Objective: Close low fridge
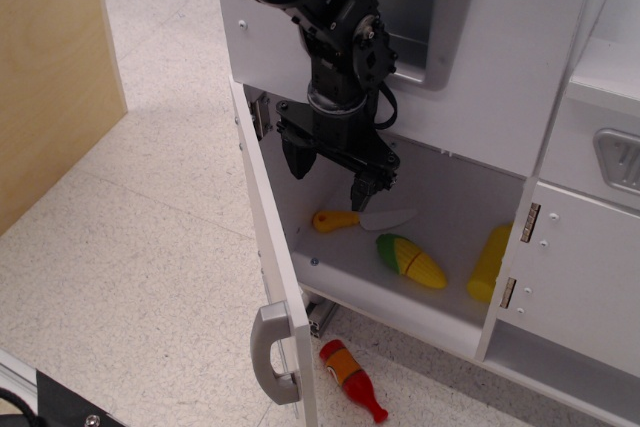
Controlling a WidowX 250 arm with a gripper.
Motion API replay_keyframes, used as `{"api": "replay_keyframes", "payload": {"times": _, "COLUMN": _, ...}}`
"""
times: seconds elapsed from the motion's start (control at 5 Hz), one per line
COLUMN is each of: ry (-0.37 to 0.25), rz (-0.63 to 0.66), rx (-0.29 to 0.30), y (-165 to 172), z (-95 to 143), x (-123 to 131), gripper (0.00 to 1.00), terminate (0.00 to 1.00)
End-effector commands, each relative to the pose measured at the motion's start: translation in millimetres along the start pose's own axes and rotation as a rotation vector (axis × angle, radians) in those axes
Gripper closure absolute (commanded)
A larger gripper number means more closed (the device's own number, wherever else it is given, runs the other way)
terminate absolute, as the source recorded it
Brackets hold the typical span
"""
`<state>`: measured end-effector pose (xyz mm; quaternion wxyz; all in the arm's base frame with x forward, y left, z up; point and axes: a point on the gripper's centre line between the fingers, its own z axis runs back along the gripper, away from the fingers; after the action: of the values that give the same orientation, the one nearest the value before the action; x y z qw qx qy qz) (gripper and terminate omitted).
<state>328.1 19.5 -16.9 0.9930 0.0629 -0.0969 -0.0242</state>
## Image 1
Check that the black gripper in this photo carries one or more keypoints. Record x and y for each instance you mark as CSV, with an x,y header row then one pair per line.
x,y
349,140

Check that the white low fridge door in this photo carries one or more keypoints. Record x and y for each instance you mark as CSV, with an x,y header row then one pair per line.
x,y
280,343

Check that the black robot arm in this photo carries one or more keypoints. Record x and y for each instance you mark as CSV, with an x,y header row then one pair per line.
x,y
351,57

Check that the metal fridge door hinge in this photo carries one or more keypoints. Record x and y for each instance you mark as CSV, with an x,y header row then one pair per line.
x,y
260,115

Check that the toy corn with green husk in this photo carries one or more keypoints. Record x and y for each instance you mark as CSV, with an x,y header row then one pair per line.
x,y
406,258

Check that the aluminium extrusion foot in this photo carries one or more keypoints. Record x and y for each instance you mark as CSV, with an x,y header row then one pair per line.
x,y
320,314

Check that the red orange toy bottle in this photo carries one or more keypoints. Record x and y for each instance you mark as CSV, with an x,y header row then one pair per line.
x,y
351,378

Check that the white toy kitchen cabinet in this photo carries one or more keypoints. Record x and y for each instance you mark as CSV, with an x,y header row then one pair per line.
x,y
494,97

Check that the upper metal hinge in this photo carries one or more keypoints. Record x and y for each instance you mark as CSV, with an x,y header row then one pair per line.
x,y
530,222

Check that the lower metal hinge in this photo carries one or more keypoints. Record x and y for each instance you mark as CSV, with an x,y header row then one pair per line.
x,y
508,292

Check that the white right cabinet door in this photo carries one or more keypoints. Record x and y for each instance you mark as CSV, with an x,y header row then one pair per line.
x,y
577,278

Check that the light wooden panel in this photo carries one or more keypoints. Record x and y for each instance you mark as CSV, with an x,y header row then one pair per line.
x,y
61,92

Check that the yellow handled toy knife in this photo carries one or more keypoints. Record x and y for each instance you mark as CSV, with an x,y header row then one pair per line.
x,y
326,221

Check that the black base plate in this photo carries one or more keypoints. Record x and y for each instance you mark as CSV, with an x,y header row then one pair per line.
x,y
57,405

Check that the aluminium rail bottom left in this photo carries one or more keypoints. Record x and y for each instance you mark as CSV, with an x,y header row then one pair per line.
x,y
20,378

